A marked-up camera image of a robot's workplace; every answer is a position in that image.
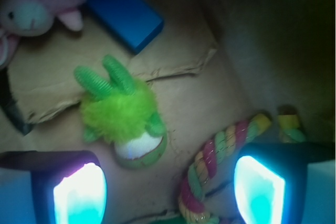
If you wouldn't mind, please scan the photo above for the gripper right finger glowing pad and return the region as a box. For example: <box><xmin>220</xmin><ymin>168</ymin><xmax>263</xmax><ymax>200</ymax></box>
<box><xmin>234</xmin><ymin>142</ymin><xmax>335</xmax><ymax>223</ymax></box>

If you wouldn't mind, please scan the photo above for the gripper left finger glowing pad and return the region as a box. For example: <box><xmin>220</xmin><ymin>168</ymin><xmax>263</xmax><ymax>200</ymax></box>
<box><xmin>1</xmin><ymin>151</ymin><xmax>107</xmax><ymax>223</ymax></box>

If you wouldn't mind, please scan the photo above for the green plush animal toy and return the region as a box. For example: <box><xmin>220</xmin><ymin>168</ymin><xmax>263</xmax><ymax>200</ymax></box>
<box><xmin>74</xmin><ymin>55</ymin><xmax>167</xmax><ymax>169</ymax></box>

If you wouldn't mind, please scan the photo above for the pink plush animal toy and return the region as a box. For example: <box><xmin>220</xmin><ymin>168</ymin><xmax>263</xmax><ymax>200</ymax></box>
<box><xmin>1</xmin><ymin>0</ymin><xmax>86</xmax><ymax>68</ymax></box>

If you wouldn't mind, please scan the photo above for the brown paper bag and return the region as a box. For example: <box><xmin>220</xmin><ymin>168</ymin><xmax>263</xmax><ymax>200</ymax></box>
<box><xmin>1</xmin><ymin>0</ymin><xmax>335</xmax><ymax>223</ymax></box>

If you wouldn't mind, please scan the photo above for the blue rectangular block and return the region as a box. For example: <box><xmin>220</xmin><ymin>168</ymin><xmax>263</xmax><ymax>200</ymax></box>
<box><xmin>86</xmin><ymin>0</ymin><xmax>164</xmax><ymax>54</ymax></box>

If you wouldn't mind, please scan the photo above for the multicolour rope ring toy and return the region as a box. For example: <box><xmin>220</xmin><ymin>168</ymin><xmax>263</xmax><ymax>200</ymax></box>
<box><xmin>178</xmin><ymin>107</ymin><xmax>306</xmax><ymax>223</ymax></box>

